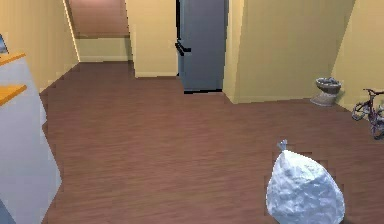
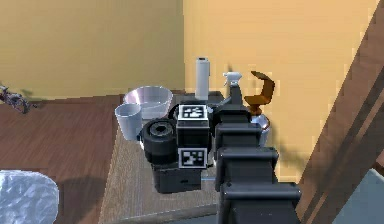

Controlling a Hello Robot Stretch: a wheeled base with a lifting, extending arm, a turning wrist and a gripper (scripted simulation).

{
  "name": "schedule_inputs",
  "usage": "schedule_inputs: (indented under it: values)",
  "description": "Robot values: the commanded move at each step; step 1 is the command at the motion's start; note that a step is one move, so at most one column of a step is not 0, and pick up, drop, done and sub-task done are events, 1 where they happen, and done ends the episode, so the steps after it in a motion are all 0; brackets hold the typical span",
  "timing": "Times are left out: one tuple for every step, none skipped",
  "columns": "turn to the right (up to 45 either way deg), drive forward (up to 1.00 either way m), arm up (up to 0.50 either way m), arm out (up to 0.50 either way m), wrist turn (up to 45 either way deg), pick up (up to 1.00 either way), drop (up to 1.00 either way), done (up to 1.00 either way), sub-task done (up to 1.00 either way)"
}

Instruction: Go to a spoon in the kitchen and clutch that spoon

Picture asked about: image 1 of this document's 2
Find grey fridge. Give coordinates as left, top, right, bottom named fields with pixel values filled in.
left=175, top=0, right=230, bottom=94

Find white tied rubbish bag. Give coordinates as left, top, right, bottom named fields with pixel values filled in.
left=265, top=139, right=346, bottom=224

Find grey stone plant pot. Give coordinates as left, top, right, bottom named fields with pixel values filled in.
left=309, top=77, right=342, bottom=108

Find white shelf unit orange boards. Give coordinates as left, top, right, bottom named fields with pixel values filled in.
left=0, top=51, right=63, bottom=224

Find small purple bicycle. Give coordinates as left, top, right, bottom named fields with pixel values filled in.
left=351, top=88, right=384, bottom=141

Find blue grey framed object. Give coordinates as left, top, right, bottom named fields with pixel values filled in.
left=0, top=33, right=9, bottom=55

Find black fridge handle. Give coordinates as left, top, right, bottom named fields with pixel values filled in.
left=175, top=39, right=192, bottom=57

